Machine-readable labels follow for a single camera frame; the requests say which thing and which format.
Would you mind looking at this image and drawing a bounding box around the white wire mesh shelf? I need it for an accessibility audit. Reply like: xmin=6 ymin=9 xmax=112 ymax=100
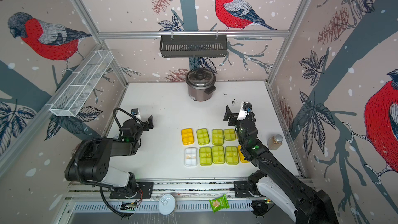
xmin=49 ymin=50 xmax=114 ymax=117

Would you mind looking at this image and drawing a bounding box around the silver rice cooker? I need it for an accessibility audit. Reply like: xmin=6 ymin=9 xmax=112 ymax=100
xmin=186 ymin=68 xmax=216 ymax=102

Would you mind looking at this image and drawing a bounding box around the large green pillbox front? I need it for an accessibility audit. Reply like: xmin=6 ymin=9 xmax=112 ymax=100
xmin=211 ymin=146 xmax=226 ymax=164

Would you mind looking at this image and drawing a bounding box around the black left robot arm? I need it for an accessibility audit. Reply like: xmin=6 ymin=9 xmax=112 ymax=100
xmin=64 ymin=115 xmax=153 ymax=200

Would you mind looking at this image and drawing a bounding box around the white round lid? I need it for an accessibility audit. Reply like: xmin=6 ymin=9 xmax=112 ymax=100
xmin=158 ymin=194 xmax=177 ymax=216

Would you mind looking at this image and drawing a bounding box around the small green pillbox front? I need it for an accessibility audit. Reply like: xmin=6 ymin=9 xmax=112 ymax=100
xmin=223 ymin=129 xmax=237 ymax=142

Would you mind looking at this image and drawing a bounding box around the yellow pillbox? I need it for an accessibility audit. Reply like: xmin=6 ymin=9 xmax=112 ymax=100
xmin=181 ymin=128 xmax=194 ymax=146
xmin=237 ymin=145 xmax=249 ymax=163

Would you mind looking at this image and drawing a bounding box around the black hanging wire basket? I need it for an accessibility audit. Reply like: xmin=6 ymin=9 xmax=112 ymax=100
xmin=160 ymin=35 xmax=228 ymax=58

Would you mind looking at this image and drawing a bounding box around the green snack packet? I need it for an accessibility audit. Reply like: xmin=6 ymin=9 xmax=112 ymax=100
xmin=209 ymin=195 xmax=230 ymax=213

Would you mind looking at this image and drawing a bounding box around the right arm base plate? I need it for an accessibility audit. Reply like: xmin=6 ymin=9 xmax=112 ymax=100
xmin=230 ymin=180 xmax=262 ymax=198

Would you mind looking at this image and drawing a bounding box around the amber glass jar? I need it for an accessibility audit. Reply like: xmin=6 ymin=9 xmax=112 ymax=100
xmin=267 ymin=134 xmax=284 ymax=150

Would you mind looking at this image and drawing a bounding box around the clear white pillbox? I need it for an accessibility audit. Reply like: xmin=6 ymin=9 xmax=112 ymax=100
xmin=184 ymin=147 xmax=198 ymax=167

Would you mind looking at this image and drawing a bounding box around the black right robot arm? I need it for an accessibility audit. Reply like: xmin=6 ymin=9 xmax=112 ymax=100
xmin=223 ymin=102 xmax=338 ymax=224

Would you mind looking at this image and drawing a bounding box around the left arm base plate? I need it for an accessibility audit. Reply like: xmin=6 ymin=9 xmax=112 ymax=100
xmin=110 ymin=181 xmax=154 ymax=200

